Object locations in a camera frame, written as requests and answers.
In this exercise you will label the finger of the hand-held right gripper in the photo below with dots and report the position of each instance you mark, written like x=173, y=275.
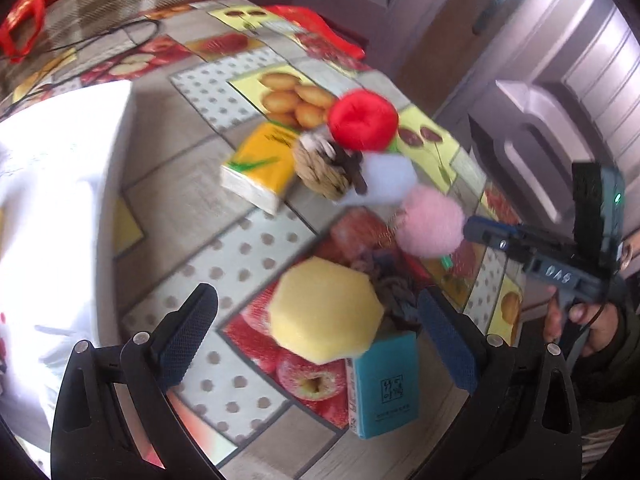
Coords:
x=482, y=232
x=507, y=230

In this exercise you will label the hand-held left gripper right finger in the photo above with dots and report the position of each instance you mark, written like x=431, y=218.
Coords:
x=450, y=345

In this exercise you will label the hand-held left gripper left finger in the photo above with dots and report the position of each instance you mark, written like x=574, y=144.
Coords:
x=187, y=340

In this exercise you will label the pink plush ball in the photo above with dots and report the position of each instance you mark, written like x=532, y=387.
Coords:
x=432, y=220

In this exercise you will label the teal tissue packet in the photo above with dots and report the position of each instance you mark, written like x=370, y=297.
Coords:
x=387, y=390

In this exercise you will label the white foam block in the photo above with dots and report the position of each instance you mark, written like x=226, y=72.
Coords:
x=390, y=175

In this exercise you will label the yellow sponge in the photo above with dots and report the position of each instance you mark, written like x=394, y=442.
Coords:
x=325, y=310

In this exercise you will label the red plush toy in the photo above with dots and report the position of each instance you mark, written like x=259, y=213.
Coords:
x=362, y=117

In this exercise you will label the white cardboard box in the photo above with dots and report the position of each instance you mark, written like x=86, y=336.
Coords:
x=60, y=210

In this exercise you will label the yellow tissue packet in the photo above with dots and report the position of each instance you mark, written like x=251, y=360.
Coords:
x=262, y=160

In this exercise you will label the person's right forearm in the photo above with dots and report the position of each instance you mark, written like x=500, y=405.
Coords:
x=612, y=360

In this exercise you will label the person's right hand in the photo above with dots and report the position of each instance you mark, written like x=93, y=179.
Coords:
x=592, y=327

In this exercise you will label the fruit print tablecloth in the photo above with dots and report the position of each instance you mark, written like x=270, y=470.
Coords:
x=210, y=240

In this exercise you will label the purple panelled door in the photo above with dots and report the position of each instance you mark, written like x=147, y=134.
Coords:
x=560, y=60

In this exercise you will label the red printed gift bag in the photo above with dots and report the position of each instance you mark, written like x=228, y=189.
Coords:
x=315, y=30

